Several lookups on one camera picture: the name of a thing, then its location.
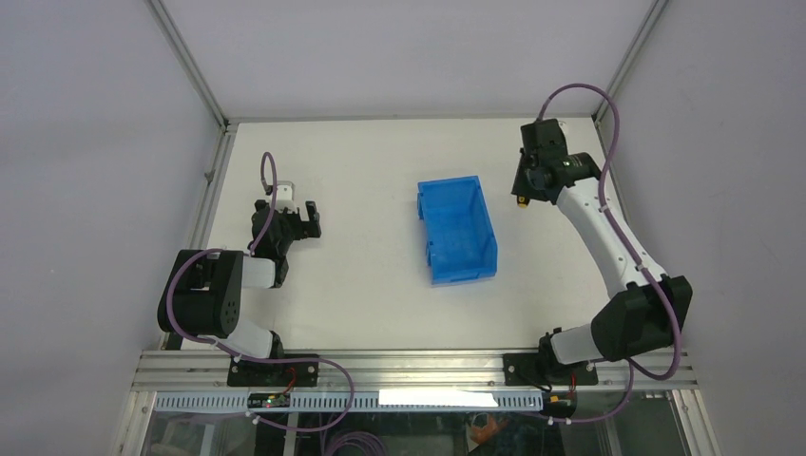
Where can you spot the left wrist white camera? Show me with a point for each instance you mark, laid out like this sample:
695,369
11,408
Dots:
282,197

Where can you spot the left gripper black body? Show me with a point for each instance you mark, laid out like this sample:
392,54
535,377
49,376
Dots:
291,227

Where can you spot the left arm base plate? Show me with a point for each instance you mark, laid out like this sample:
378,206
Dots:
298,370

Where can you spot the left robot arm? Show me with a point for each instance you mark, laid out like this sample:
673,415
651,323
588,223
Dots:
201,299

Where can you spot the aluminium front rail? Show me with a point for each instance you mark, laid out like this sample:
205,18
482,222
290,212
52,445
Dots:
366,370

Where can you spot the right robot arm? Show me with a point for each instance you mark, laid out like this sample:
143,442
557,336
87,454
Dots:
646,307

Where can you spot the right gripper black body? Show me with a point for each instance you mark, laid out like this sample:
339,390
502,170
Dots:
524,184

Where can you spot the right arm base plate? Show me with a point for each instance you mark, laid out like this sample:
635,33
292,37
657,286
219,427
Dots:
533,369

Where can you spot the blue plastic bin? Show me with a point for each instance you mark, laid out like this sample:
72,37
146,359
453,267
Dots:
460,242

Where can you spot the white slotted cable duct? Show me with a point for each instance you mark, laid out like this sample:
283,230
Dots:
383,400

